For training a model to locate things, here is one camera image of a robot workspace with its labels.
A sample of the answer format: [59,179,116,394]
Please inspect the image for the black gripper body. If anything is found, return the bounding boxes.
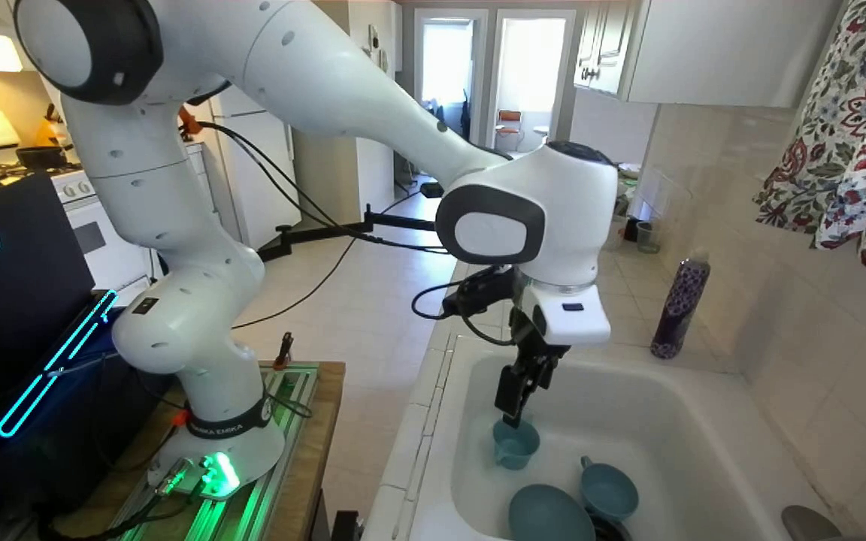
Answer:
[508,307,571,392]

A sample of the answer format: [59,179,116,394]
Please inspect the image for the blue plastic cup with handle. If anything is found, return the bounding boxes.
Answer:
[491,415,545,472]
[574,453,643,526]

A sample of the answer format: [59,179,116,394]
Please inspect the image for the blue plastic bowl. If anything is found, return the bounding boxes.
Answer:
[506,480,599,541]

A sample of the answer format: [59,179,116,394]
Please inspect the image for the white double kitchen sink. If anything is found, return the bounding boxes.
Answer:
[363,335,841,541]

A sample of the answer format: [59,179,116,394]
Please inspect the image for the purple dish soap bottle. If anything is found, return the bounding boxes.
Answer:
[645,257,712,365]

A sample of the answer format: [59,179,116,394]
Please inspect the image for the white framed glass door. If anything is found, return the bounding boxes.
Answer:
[411,5,579,164]

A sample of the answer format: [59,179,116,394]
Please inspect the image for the white refrigerator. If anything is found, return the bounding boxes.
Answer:
[206,89,300,251]

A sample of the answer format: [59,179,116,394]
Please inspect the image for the white stove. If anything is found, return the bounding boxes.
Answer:
[47,166,166,299]

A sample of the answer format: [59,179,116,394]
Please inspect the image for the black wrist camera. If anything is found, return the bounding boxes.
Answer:
[440,262,517,321]

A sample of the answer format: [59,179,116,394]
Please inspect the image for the black cable bundle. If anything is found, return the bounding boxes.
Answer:
[189,118,517,350]

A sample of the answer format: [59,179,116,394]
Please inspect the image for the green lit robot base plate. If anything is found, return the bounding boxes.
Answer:
[112,365,320,541]

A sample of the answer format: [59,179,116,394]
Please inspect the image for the white wall cabinet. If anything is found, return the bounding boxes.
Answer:
[571,0,841,112]

